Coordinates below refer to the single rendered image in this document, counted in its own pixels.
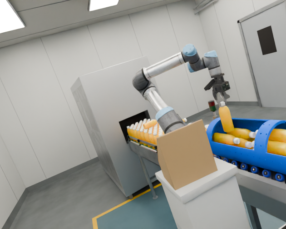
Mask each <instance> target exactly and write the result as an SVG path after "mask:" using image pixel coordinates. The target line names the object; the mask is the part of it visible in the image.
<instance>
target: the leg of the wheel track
mask: <svg viewBox="0 0 286 229"><path fill-rule="evenodd" d="M246 206H247V211H248V213H249V217H250V220H251V224H252V227H253V229H262V228H261V224H260V220H259V217H258V214H257V210H256V207H253V206H251V205H249V204H247V203H246Z"/></svg>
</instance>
